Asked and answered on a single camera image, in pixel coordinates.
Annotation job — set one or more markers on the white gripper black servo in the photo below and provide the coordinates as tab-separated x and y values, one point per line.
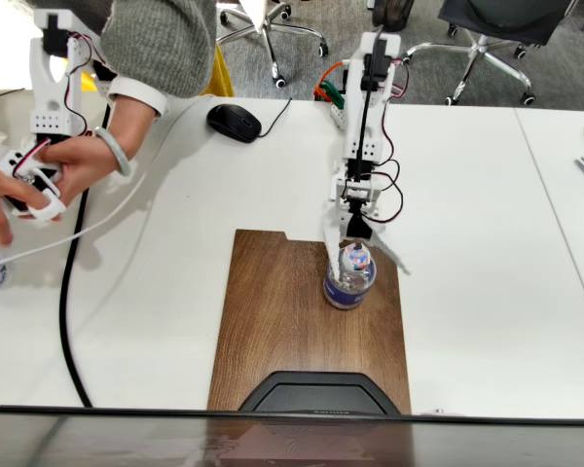
356	226

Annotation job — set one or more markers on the white follower robot arm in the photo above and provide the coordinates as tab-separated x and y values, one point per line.
357	97

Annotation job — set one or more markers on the person's left hand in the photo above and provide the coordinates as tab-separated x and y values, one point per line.
85	163

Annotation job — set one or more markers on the brown wooden board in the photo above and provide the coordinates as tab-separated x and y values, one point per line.
282	316

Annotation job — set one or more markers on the green table clamp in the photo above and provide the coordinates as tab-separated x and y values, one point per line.
332	93

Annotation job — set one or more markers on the black computer monitor with stand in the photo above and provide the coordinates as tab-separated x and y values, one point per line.
321	394

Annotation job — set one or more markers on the black computer mouse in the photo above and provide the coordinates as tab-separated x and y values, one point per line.
233	122

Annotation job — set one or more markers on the white office chair chrome base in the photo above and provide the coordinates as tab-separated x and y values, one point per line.
270	48

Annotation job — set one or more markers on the dark brown bin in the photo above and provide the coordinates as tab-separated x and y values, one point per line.
394	12

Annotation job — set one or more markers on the black office chair chrome base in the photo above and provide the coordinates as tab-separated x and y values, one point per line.
506	14

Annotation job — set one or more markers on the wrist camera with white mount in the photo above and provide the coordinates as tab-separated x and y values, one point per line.
356	206

